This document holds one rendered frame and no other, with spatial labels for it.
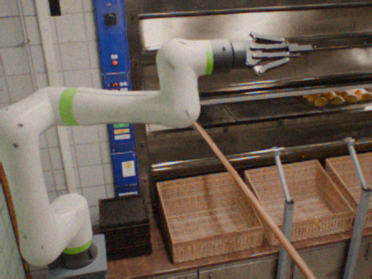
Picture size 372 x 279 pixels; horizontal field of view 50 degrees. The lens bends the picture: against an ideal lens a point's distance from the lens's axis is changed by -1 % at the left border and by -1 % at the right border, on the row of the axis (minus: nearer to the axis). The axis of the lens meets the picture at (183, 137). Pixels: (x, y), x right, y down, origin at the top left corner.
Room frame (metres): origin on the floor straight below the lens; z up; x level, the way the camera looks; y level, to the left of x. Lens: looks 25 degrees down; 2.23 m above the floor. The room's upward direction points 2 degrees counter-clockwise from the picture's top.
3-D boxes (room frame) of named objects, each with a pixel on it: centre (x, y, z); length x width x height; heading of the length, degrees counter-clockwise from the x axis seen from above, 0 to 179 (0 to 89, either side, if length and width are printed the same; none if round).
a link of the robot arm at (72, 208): (1.14, 0.41, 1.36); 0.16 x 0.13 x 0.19; 160
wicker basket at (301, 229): (2.17, -0.73, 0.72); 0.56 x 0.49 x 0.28; 103
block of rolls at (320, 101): (2.98, -1.13, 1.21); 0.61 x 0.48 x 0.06; 12
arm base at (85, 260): (1.14, 0.46, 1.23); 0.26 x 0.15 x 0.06; 102
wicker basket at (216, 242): (2.05, -0.14, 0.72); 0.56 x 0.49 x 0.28; 103
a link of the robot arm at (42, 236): (1.01, 0.46, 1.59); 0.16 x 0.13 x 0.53; 160
